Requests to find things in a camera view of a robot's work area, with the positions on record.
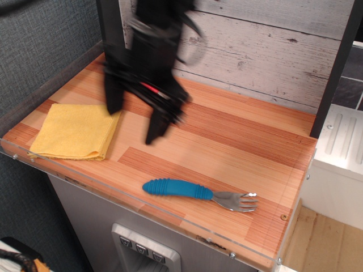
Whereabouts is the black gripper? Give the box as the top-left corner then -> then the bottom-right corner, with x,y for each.
104,43 -> 190,145

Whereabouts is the blue handled metal fork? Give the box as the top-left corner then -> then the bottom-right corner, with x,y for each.
142,178 -> 258,213

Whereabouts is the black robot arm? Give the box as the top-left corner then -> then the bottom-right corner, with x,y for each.
104,1 -> 204,145

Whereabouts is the yellow folded cloth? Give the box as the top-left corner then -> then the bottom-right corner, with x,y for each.
28,104 -> 121,161

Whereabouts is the clear acrylic edge guard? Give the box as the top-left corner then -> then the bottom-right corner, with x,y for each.
1,139 -> 281,271

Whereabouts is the grey cabinet front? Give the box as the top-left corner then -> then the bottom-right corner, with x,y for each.
50,176 -> 256,271

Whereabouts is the silver dispenser button panel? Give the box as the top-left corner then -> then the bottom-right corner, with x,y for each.
112,223 -> 182,271

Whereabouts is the orange sponge piece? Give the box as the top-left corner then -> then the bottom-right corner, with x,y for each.
34,259 -> 52,272

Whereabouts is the red handled metal spoon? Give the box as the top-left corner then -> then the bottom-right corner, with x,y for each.
141,82 -> 170,99

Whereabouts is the dark left shelf post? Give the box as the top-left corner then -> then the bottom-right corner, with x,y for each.
96,0 -> 126,59

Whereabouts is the dark shelf post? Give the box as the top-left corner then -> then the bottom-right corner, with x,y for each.
310,0 -> 362,139
96,0 -> 126,59

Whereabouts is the black braided cable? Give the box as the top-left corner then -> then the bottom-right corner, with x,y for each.
0,249 -> 35,272

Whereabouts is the dark right shelf post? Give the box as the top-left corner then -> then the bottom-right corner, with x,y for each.
310,0 -> 362,139

